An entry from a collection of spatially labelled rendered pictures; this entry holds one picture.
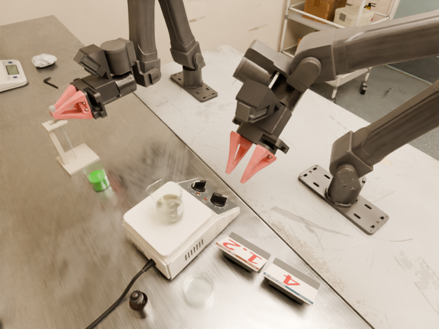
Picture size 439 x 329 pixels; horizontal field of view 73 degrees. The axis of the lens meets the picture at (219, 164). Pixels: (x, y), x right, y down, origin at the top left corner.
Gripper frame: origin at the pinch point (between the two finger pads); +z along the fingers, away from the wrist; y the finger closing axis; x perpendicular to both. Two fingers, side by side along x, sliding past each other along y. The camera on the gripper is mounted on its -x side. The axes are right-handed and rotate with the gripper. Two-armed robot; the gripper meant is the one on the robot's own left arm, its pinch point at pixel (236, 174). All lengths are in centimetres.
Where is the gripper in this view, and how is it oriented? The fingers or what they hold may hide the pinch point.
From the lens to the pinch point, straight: 54.5
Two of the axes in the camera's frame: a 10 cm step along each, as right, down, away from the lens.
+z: -5.1, 8.6, 0.8
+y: 7.3, 4.8, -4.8
